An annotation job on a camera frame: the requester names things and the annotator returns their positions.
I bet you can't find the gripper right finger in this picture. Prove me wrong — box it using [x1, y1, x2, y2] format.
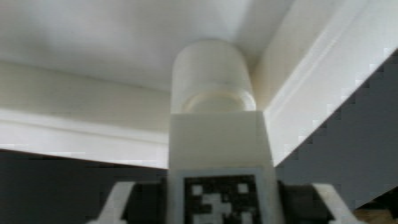
[277, 181, 370, 224]

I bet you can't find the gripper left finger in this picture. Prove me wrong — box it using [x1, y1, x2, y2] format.
[87, 181, 167, 224]

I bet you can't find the white table leg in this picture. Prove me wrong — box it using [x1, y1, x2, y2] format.
[165, 40, 284, 224]

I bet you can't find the white square table top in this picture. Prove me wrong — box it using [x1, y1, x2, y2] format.
[0, 0, 398, 168]

